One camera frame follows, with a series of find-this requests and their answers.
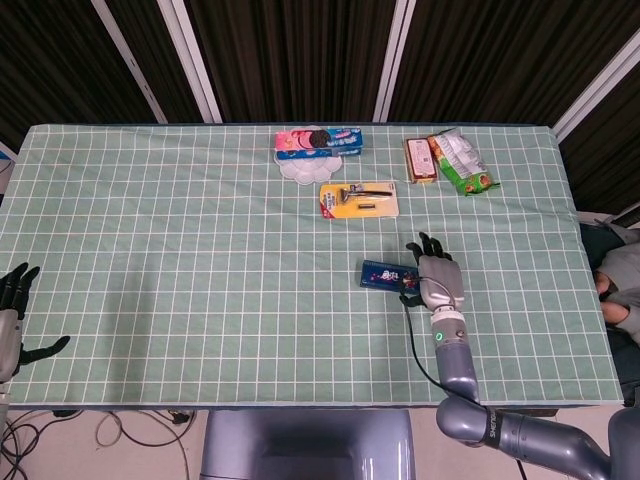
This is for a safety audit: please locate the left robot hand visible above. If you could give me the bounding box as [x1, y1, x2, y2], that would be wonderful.
[0, 263, 71, 384]

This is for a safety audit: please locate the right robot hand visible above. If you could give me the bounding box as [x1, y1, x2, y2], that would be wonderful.
[398, 231, 465, 314]

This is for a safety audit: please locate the blue glasses case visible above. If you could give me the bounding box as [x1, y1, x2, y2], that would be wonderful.
[358, 259, 421, 292]

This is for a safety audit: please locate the green snack bag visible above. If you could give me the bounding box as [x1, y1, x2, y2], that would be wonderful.
[427, 127, 502, 198]

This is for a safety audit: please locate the yellow razor blister pack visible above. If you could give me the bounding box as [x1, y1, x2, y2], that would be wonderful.
[319, 181, 401, 221]

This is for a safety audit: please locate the red and yellow small box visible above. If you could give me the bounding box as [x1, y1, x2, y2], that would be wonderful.
[403, 137, 441, 185]

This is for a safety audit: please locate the blue Oreo cookie box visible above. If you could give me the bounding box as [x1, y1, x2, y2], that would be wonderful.
[275, 127, 365, 161]

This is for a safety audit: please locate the white plastic paint palette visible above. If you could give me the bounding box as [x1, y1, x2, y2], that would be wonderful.
[275, 149, 345, 187]

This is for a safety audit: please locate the seated person in grey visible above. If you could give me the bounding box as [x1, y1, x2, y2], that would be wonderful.
[579, 209, 640, 407]

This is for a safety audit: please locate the green checked tablecloth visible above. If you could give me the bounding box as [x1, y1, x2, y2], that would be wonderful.
[0, 123, 626, 407]

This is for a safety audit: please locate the dark pleated partition panel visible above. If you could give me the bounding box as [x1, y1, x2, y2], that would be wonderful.
[185, 0, 399, 124]
[387, 0, 640, 127]
[102, 0, 204, 124]
[0, 0, 159, 151]
[558, 79, 640, 216]

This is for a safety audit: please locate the grey robot torso base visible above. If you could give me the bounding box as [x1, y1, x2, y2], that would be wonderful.
[199, 409, 416, 480]

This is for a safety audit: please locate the black cable of right hand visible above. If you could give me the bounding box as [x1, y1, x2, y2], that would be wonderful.
[405, 277, 459, 399]

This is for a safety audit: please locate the black floor cable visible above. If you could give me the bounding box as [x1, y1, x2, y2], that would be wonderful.
[0, 407, 201, 480]

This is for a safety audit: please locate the white partition post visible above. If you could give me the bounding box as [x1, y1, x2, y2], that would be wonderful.
[552, 34, 640, 142]
[157, 0, 223, 124]
[91, 0, 169, 124]
[373, 0, 417, 123]

